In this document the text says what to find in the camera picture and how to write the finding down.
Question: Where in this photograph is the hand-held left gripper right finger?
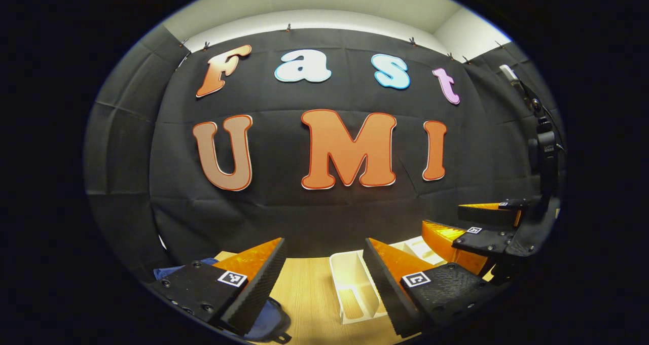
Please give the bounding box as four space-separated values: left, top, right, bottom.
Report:
363 237 495 338

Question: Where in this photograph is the blue schoolbag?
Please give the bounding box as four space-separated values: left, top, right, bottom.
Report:
154 257 292 344

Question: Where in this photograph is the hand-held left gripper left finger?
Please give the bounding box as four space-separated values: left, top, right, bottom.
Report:
147 237 287 336

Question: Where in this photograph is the cream bookshelf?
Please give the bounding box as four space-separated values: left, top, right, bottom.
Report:
330 236 449 325

